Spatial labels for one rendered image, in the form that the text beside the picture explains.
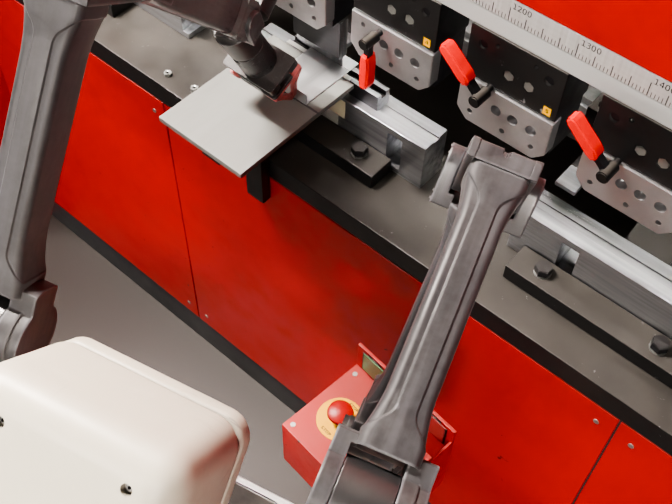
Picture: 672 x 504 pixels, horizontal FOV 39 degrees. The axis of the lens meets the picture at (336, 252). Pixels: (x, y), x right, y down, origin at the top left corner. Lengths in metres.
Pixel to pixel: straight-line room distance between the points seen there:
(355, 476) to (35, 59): 0.47
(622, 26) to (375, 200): 0.57
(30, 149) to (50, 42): 0.10
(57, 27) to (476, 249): 0.44
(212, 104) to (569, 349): 0.67
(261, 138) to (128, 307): 1.13
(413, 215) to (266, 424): 0.92
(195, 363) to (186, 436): 1.62
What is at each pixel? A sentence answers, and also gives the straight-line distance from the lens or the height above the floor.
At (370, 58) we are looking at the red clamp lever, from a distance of 1.42.
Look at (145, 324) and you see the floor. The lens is 2.50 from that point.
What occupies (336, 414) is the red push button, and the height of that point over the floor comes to 0.81.
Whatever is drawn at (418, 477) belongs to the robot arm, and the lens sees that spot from 0.90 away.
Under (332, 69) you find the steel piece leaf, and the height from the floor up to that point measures 1.00.
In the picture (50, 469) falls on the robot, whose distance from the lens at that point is 0.81.
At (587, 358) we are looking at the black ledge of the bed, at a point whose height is 0.88.
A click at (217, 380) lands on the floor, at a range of 2.39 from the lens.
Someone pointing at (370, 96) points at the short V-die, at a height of 0.99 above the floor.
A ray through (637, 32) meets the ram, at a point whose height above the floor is 1.37.
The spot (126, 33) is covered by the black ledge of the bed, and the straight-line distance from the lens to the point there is 1.89.
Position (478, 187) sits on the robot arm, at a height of 1.37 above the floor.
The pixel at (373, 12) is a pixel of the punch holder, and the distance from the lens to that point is 1.41.
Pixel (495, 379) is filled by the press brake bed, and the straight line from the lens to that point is 1.59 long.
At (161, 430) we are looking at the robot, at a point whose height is 1.37.
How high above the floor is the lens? 2.08
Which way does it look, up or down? 53 degrees down
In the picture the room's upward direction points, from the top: 2 degrees clockwise
